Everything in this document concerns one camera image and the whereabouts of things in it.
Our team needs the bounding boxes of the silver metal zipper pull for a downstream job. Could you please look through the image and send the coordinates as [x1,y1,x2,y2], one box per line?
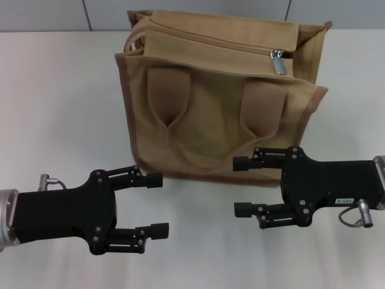
[270,48,291,76]

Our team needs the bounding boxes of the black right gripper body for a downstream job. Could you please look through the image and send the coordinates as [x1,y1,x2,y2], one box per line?
[280,146,385,228]

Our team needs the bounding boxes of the khaki canvas food bag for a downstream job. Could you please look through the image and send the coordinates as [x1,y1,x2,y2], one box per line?
[115,9,333,189]

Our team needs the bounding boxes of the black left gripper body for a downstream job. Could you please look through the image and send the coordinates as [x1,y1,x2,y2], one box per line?
[10,169,119,257]

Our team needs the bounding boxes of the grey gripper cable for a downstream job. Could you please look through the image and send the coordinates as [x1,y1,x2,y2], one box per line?
[38,172,70,193]
[337,198,375,228]

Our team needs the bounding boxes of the grey right gripper cable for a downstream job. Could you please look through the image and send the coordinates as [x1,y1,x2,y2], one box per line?
[337,198,375,228]

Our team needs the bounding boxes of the grey left gripper cable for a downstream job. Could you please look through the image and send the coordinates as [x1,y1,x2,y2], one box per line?
[38,172,70,193]

